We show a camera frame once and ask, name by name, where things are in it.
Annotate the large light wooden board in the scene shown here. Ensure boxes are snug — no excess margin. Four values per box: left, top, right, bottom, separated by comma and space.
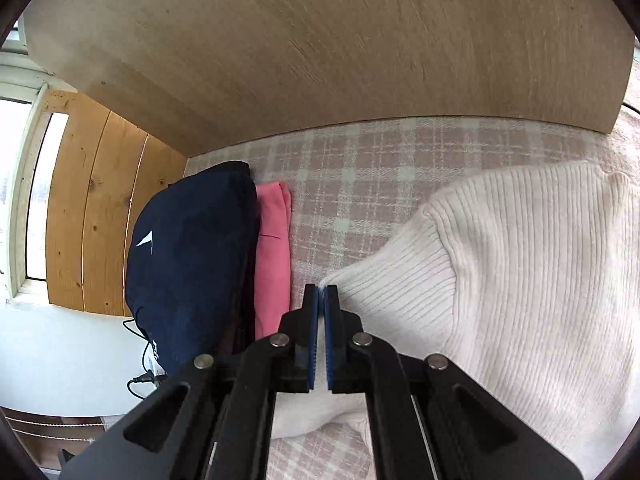
22, 0, 636, 158

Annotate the folded pink garment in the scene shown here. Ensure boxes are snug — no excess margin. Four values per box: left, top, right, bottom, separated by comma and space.
254, 181, 293, 341

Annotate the black power cable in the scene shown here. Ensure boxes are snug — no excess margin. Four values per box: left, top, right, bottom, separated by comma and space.
122, 317, 162, 399

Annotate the pink plaid blanket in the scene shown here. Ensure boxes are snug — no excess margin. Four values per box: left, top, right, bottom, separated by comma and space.
185, 116, 640, 480

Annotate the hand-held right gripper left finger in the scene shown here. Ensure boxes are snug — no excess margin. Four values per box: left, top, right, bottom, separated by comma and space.
60, 284, 321, 480

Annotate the cream ribbed knit sweater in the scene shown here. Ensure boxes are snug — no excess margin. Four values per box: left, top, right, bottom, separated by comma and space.
272, 160, 636, 478

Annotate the white window frame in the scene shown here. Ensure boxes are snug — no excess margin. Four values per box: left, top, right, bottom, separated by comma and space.
0, 15, 71, 306

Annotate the pine plank panel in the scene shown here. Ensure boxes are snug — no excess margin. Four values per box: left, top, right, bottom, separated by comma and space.
45, 89, 188, 317

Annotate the folded navy shirt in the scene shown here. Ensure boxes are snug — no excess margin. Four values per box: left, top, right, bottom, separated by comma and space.
125, 161, 261, 376

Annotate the white power strip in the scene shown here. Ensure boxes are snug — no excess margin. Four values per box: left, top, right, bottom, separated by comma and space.
141, 342, 168, 378

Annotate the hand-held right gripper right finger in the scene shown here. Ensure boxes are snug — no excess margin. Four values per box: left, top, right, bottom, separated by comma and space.
322, 284, 586, 480

